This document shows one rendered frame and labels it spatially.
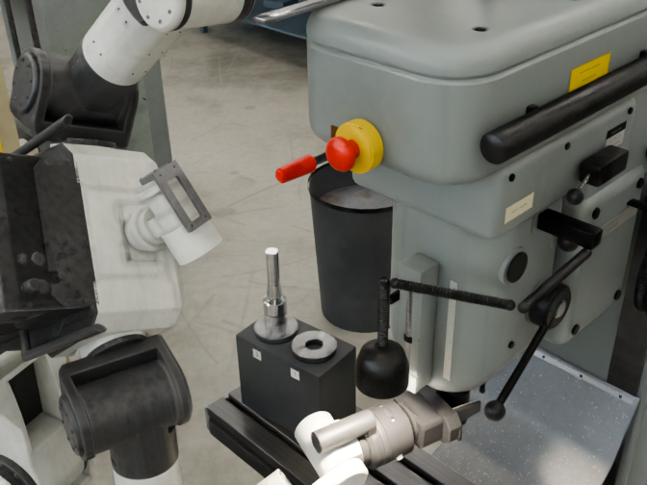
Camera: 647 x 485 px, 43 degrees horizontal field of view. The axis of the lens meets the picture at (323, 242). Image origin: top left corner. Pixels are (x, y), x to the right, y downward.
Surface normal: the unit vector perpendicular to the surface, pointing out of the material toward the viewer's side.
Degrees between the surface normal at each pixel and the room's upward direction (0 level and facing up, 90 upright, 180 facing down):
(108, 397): 29
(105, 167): 57
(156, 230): 90
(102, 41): 82
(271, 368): 90
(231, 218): 0
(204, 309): 0
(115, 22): 82
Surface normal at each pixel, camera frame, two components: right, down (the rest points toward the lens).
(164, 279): 0.74, -0.28
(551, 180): 0.70, 0.36
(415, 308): -0.71, 0.37
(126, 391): 0.27, -0.54
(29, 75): -0.75, -0.02
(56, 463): 0.87, 0.07
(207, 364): -0.02, -0.86
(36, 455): 0.89, 0.29
